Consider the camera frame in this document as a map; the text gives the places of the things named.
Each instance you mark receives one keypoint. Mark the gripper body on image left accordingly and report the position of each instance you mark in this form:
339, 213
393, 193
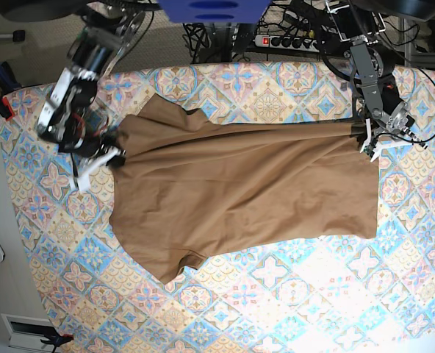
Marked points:
86, 158

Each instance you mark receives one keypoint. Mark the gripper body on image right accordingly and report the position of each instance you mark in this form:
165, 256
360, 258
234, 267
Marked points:
388, 130

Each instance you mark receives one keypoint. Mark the brown t-shirt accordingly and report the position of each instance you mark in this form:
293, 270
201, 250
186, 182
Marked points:
191, 189

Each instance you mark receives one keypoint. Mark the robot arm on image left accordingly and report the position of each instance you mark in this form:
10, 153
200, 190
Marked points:
105, 39

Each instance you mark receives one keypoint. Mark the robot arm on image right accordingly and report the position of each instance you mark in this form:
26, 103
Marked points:
376, 101

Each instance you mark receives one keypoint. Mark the red and black clamp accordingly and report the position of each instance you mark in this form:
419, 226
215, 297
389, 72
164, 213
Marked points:
6, 110

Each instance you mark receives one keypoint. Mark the white power strip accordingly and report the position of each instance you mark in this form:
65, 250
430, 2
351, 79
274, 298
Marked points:
286, 42

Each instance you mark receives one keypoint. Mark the patterned tablecloth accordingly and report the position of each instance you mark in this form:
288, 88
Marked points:
338, 294

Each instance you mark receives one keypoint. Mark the black orange clamp bottom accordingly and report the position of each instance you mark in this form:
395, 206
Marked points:
53, 338

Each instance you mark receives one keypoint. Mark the white box with dark window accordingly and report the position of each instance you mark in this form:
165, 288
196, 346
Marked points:
27, 333

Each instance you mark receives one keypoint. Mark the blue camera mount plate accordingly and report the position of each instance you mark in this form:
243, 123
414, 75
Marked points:
214, 11

